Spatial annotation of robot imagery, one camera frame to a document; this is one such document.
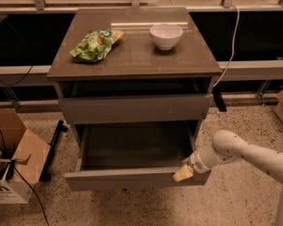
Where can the white bowl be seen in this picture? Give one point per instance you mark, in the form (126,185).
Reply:
(166,36)

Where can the grey top drawer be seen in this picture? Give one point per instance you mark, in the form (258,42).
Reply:
(135,109)

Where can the black stand leg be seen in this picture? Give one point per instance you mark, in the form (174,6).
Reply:
(46,175)

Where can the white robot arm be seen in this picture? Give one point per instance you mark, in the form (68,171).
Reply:
(227,147)

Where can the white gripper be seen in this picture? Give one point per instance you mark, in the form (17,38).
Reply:
(196,163)

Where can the grey drawer cabinet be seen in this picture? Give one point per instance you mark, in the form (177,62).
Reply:
(134,66)

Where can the green chip bag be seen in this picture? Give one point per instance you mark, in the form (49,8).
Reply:
(96,45)

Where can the grey drawer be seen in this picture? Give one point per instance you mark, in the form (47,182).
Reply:
(135,109)
(133,155)

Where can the cardboard box left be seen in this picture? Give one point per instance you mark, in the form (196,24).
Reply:
(20,143)

